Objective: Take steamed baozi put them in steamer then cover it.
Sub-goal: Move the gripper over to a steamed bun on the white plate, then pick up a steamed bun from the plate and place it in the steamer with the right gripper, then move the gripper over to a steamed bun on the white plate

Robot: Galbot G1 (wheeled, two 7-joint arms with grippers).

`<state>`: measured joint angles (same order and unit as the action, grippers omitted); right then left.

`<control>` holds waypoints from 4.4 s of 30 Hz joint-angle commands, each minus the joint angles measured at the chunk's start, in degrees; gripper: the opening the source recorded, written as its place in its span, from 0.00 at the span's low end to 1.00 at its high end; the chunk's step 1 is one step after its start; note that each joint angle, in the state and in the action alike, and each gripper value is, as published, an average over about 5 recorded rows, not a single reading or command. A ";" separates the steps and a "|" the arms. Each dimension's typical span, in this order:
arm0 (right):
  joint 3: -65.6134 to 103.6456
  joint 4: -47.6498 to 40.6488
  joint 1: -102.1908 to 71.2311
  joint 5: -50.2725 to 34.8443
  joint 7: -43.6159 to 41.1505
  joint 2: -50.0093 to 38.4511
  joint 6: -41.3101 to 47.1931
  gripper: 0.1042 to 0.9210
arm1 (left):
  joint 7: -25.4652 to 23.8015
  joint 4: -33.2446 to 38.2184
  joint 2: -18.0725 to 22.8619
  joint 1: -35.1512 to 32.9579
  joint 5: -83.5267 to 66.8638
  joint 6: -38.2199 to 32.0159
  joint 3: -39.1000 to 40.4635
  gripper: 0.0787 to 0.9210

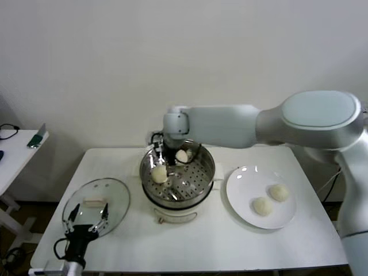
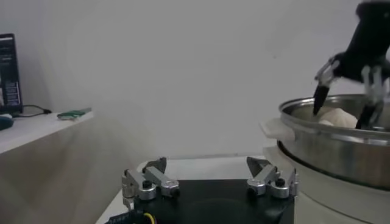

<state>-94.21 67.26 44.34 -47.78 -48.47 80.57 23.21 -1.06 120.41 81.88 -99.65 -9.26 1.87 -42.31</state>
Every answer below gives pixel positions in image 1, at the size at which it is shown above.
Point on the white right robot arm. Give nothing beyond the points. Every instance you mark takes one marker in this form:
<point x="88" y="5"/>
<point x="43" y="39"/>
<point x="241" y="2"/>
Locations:
<point x="224" y="126"/>

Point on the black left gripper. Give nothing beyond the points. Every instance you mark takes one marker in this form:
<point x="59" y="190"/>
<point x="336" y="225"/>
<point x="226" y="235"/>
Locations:
<point x="80" y="241"/>

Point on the white round plate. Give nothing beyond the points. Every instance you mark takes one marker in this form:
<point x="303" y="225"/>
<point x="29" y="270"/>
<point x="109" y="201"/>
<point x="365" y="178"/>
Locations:
<point x="247" y="184"/>

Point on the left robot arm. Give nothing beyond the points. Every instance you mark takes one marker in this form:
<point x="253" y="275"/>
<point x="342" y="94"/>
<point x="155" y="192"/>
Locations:
<point x="77" y="267"/>

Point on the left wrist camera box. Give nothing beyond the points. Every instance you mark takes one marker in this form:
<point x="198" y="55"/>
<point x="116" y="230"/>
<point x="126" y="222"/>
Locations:
<point x="54" y="268"/>

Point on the dark blue object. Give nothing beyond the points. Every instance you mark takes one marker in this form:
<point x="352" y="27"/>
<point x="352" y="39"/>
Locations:
<point x="1" y="156"/>

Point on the white side table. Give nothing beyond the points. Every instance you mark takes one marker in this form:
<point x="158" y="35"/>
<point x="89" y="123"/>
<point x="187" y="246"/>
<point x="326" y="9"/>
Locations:
<point x="17" y="161"/>

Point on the perforated steel steamer basket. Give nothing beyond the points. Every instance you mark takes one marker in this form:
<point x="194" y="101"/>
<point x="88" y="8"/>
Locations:
<point x="198" y="172"/>

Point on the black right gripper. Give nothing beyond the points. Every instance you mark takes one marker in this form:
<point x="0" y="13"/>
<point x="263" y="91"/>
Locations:
<point x="171" y="155"/>

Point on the white steamed baozi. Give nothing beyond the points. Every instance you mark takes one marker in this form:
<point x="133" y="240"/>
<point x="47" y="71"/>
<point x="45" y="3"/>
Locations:
<point x="278" y="192"/>
<point x="181" y="156"/>
<point x="159" y="174"/>
<point x="262" y="206"/>

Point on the white electric cooking pot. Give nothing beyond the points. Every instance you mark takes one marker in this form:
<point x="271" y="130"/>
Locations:
<point x="175" y="212"/>

